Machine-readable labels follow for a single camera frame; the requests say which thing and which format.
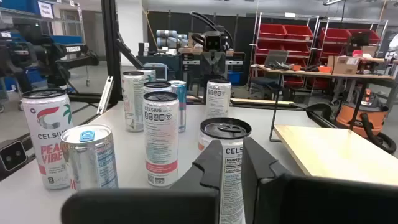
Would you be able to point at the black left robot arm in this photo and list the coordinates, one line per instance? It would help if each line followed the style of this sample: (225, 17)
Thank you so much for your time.
(220, 28)

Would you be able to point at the Celsius can blue band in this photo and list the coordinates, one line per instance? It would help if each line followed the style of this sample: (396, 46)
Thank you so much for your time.
(157, 87)

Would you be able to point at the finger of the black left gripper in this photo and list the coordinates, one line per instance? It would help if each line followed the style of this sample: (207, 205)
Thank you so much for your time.
(206, 68)
(220, 68)

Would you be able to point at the blue storage bin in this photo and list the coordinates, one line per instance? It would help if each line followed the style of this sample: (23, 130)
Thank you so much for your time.
(234, 78)
(18, 5)
(66, 39)

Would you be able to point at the wooden shelf black metal legs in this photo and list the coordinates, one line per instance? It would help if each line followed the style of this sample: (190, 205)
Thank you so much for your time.
(335, 152)

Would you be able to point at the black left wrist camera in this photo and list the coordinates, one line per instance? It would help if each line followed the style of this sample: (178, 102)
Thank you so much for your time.
(213, 40)

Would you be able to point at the silver aluminium bar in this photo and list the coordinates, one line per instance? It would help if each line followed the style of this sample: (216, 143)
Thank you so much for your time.
(105, 95)

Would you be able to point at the white label sign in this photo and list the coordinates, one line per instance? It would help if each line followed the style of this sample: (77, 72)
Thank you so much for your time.
(45, 9)

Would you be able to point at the Celsius Tropical Vibe can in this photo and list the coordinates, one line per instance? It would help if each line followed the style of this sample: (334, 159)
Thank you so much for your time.
(132, 99)
(218, 99)

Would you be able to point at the black aluminium rig frame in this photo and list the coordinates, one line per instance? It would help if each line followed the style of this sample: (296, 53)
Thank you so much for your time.
(110, 46)

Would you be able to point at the grey laptop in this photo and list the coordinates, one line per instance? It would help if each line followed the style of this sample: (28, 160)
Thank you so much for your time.
(276, 56)

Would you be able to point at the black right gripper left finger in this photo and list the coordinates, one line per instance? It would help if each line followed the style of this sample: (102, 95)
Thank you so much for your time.
(192, 199)

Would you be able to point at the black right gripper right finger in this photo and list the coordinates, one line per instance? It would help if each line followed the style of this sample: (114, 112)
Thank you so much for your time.
(311, 202)

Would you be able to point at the metal rack red bins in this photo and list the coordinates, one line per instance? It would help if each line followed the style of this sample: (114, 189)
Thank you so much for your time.
(334, 35)
(286, 31)

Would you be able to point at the orange shop vacuum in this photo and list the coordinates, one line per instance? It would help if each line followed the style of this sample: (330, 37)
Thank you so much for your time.
(357, 118)

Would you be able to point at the black monitor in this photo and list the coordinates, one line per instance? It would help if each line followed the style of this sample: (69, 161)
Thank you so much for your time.
(359, 40)

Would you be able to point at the cardboard box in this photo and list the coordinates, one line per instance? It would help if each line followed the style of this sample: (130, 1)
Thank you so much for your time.
(345, 65)

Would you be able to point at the wooden workbench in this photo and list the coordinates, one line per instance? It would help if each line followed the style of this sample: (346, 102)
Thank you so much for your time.
(311, 74)

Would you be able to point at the black table-level camera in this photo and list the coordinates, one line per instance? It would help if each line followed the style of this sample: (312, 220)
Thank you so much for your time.
(12, 155)

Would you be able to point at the white Celsius can black lid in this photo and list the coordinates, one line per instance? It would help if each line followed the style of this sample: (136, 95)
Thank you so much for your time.
(231, 174)

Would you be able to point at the Red Bull sugarfree can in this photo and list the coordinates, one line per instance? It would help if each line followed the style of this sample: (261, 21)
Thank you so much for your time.
(182, 105)
(90, 165)

